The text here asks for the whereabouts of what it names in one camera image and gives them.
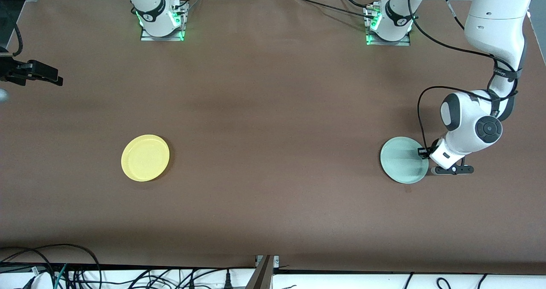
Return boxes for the green plate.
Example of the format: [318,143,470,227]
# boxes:
[380,136,430,184]

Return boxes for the yellow plate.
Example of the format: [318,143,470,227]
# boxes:
[121,134,170,182]

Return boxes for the brown table mat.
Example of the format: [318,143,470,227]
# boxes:
[0,0,546,275]

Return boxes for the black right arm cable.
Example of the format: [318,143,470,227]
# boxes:
[0,8,23,56]

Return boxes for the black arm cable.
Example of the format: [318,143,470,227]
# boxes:
[0,8,23,56]
[407,0,523,151]

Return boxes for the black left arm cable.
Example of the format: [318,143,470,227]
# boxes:
[407,0,523,151]

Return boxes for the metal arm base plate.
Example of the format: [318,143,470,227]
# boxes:
[363,4,411,46]
[140,3,188,42]

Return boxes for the black looped floor cable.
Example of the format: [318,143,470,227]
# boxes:
[0,243,102,289]

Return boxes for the long black table cable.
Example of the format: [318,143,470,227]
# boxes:
[290,0,376,17]

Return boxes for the green cable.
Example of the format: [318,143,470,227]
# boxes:
[53,263,69,289]

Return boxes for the aluminium frame profile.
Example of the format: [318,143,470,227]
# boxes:
[245,255,280,289]

